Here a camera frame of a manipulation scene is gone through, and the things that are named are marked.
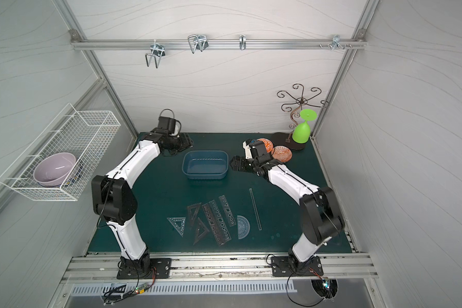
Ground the blue plastic storage box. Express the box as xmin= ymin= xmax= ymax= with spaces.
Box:
xmin=182 ymin=150 xmax=228 ymax=180

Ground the stencil ruler narrow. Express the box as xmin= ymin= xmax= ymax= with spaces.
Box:
xmin=219 ymin=195 xmax=236 ymax=227

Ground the thin clear straight ruler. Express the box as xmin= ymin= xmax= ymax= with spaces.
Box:
xmin=249 ymin=188 xmax=263 ymax=231

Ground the clear protractor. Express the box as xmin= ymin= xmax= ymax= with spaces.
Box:
xmin=237 ymin=216 xmax=250 ymax=239

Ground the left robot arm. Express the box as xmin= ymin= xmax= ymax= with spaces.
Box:
xmin=91 ymin=132 xmax=193 ymax=271

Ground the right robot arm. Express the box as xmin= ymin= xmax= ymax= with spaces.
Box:
xmin=230 ymin=155 xmax=345 ymax=266

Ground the orange patterned bowl left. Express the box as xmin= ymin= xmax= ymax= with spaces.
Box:
xmin=258 ymin=138 xmax=274 ymax=153

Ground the brown metal cup stand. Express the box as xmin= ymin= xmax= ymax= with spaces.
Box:
xmin=270 ymin=83 xmax=328 ymax=151

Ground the green table mat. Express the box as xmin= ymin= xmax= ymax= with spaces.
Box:
xmin=88 ymin=133 xmax=329 ymax=254

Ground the dark triangle ruler upper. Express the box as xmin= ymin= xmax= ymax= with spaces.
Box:
xmin=187 ymin=203 xmax=201 ymax=228

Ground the dark triangle ruler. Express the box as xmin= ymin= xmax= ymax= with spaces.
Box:
xmin=187 ymin=203 xmax=201 ymax=228
xmin=193 ymin=218 xmax=209 ymax=245

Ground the stencil ruler large dark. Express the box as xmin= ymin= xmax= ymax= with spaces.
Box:
xmin=202 ymin=200 xmax=232 ymax=246

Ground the green plastic goblet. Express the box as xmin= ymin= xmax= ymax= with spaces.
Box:
xmin=292 ymin=109 xmax=318 ymax=144

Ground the dark triangle ruler lower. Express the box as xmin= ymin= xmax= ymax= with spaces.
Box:
xmin=193 ymin=218 xmax=209 ymax=245

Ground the clear triangle ruler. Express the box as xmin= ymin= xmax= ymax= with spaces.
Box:
xmin=167 ymin=217 xmax=186 ymax=237

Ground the metal hook left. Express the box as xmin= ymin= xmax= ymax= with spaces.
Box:
xmin=145 ymin=41 xmax=166 ymax=69

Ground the metal hook middle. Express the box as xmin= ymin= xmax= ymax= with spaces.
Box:
xmin=187 ymin=35 xmax=209 ymax=54

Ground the lilac bowl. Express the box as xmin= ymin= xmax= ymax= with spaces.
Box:
xmin=33 ymin=152 xmax=77 ymax=187

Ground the metal hook small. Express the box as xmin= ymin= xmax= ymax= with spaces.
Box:
xmin=239 ymin=35 xmax=246 ymax=51

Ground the metal hook right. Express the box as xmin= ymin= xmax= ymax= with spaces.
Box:
xmin=318 ymin=35 xmax=352 ymax=51

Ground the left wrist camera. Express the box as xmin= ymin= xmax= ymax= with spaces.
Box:
xmin=157 ymin=109 xmax=182 ymax=136

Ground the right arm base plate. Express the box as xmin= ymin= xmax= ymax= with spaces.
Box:
xmin=266 ymin=254 xmax=324 ymax=277

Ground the white wire basket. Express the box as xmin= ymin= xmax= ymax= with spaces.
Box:
xmin=0 ymin=104 xmax=121 ymax=201

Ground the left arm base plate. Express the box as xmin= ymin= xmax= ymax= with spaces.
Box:
xmin=116 ymin=257 xmax=172 ymax=280

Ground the aluminium top rail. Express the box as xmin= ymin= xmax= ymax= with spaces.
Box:
xmin=71 ymin=38 xmax=368 ymax=51

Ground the aluminium rail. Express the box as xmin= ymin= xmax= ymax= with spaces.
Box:
xmin=71 ymin=38 xmax=368 ymax=51
xmin=61 ymin=253 xmax=378 ymax=284

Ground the white cable duct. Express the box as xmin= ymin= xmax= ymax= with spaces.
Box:
xmin=70 ymin=280 xmax=297 ymax=296

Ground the aluminium front rail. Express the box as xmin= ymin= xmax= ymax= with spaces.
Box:
xmin=61 ymin=253 xmax=378 ymax=284

